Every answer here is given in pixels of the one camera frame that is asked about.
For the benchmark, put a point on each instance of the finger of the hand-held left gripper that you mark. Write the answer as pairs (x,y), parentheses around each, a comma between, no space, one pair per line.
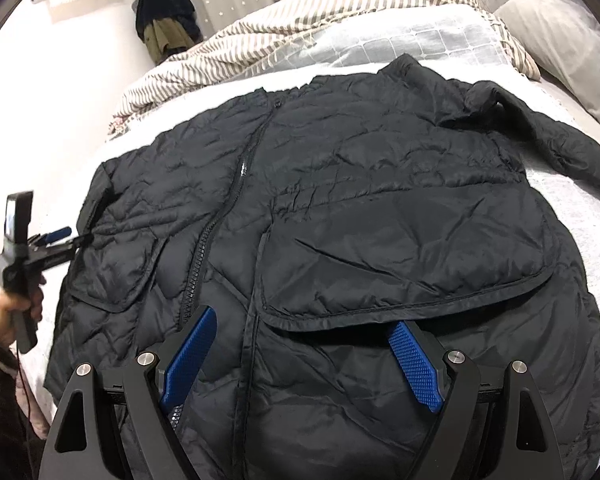
(57,234)
(77,241)

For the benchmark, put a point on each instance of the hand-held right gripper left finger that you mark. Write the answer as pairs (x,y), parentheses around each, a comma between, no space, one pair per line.
(195,345)

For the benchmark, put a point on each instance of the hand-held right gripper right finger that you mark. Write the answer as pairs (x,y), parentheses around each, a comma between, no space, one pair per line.
(414,366)

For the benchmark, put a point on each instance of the black quilted puffer jacket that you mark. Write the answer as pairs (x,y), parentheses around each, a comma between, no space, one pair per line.
(360,220)

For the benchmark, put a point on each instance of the person's left forearm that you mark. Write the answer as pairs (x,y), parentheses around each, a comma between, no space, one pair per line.
(2,400)

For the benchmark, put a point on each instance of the dark clothes pile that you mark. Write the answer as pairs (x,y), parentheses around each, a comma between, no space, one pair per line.
(165,15)

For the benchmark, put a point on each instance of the person's left hand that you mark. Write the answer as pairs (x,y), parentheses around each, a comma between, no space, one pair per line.
(5,310)

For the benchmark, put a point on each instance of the light grey quilted bedspread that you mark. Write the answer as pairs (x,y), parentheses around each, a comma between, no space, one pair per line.
(570,220)

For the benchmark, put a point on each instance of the striped beige duvet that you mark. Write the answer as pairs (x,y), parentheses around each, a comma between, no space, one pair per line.
(260,45)

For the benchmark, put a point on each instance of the light grey pillow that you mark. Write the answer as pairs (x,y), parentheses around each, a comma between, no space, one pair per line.
(565,40)

